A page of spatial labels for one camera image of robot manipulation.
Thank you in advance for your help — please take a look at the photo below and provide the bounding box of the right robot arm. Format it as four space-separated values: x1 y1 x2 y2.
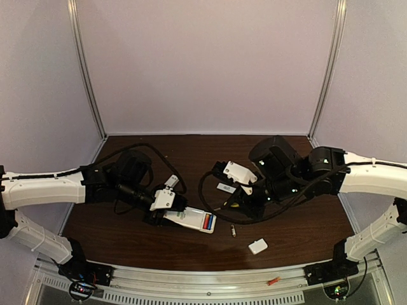
220 136 406 264

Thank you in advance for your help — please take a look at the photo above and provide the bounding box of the right black braided cable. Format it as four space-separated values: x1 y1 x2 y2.
198 161 407 225

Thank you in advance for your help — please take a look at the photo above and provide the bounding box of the slim white remote control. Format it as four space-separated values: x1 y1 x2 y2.
165 175 179 188

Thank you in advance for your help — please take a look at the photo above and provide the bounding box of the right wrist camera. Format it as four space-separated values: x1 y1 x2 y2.
212 161 258 195

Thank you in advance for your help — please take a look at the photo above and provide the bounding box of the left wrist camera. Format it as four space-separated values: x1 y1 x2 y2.
149 188 188 212

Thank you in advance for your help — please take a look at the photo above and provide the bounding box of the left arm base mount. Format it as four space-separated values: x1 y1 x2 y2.
56 261 114 303

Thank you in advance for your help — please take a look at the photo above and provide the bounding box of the gold white battery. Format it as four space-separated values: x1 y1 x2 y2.
230 224 237 238

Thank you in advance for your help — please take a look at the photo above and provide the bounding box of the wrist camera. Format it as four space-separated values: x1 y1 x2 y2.
149 188 188 212
212 161 258 195

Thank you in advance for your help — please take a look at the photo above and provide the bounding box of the left aluminium frame post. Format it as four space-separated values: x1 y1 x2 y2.
67 0 107 140

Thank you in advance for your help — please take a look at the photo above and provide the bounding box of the yellow handled screwdriver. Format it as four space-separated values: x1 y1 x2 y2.
214 202 240 211

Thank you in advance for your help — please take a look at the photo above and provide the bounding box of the aluminium frame post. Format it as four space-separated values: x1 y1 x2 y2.
308 0 347 145
67 0 107 140

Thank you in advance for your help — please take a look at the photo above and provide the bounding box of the white air conditioner remote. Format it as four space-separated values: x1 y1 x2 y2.
164 207 217 234

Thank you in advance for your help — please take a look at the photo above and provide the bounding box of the red battery in remote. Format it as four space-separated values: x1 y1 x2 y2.
203 214 211 230

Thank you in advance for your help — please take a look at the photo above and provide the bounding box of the red yellow battery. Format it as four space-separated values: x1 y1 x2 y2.
267 277 281 286

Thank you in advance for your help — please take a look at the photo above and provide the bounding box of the left black braided cable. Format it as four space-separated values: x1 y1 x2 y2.
0 143 188 196

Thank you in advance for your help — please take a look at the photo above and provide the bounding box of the right aluminium frame post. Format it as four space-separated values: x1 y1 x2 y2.
308 0 347 145

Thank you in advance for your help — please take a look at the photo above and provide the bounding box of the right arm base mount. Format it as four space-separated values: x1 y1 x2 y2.
303 260 359 302

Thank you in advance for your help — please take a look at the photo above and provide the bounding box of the small white battery cover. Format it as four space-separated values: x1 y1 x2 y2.
248 238 268 255

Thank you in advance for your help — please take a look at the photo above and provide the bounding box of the black braided cable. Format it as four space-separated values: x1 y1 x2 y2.
198 161 407 225
0 143 188 196

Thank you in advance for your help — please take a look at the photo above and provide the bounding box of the curved aluminium front rail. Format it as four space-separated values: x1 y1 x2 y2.
22 255 396 304

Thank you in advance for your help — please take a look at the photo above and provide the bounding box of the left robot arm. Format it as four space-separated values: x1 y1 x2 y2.
1 150 174 266

